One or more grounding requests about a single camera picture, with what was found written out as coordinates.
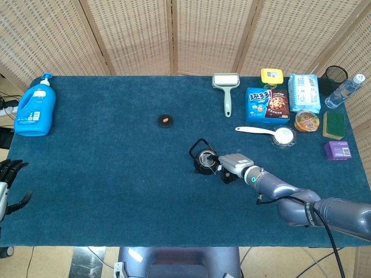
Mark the blue cookie box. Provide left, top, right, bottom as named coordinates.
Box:
left=245, top=87, right=290, bottom=126

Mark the blue detergent pump bottle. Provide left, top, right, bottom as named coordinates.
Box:
left=13, top=72, right=57, bottom=137

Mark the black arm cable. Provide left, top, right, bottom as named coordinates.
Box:
left=256, top=194, right=346, bottom=278

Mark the blue table cloth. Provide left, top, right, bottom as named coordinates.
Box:
left=0, top=75, right=371, bottom=248

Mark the woven bamboo folding screen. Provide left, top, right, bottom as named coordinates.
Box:
left=0, top=0, right=371, bottom=273

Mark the black mesh pen cup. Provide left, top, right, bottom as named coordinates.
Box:
left=318, top=65, right=348, bottom=96

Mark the orange jelly cup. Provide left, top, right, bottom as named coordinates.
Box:
left=294, top=109, right=321, bottom=133

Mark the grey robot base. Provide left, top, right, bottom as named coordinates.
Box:
left=114, top=246, right=243, bottom=278

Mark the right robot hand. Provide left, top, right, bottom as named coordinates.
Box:
left=217, top=153, right=256, bottom=185

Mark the green and yellow sponge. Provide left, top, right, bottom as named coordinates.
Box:
left=322, top=111, right=347, bottom=141

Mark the small black lid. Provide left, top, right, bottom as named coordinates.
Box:
left=157, top=114, right=174, bottom=129

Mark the pale green lint roller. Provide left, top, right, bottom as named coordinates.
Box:
left=211, top=72, right=241, bottom=118

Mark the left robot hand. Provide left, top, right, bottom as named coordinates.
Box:
left=0, top=159, right=33, bottom=222

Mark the white power strip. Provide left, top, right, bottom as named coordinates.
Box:
left=0, top=105, right=19, bottom=116

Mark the clear plastic water bottle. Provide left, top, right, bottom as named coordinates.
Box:
left=324, top=74, right=366, bottom=109

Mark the black kettle pot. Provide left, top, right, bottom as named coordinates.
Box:
left=188, top=138, right=220, bottom=175

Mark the light blue wet wipes pack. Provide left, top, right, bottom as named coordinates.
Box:
left=288, top=73, right=322, bottom=114

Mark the white handled steel wool scrubber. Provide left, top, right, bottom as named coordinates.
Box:
left=234, top=126, right=297, bottom=150

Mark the small purple box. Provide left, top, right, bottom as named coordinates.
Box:
left=323, top=141, right=352, bottom=162

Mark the yellow lid green container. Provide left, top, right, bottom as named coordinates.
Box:
left=260, top=68, right=284, bottom=89

